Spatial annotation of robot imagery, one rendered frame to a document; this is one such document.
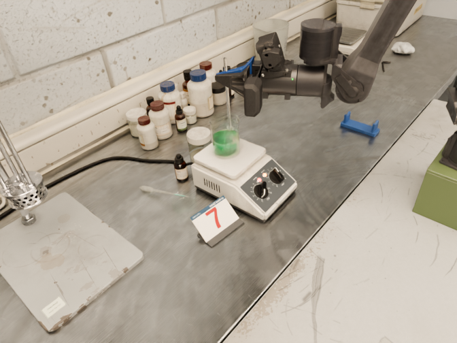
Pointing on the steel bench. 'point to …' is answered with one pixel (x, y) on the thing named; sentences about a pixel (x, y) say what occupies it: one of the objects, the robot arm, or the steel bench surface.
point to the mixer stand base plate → (62, 259)
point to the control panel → (275, 191)
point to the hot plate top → (234, 164)
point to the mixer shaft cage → (20, 180)
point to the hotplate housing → (213, 183)
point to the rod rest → (360, 126)
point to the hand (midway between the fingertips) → (232, 77)
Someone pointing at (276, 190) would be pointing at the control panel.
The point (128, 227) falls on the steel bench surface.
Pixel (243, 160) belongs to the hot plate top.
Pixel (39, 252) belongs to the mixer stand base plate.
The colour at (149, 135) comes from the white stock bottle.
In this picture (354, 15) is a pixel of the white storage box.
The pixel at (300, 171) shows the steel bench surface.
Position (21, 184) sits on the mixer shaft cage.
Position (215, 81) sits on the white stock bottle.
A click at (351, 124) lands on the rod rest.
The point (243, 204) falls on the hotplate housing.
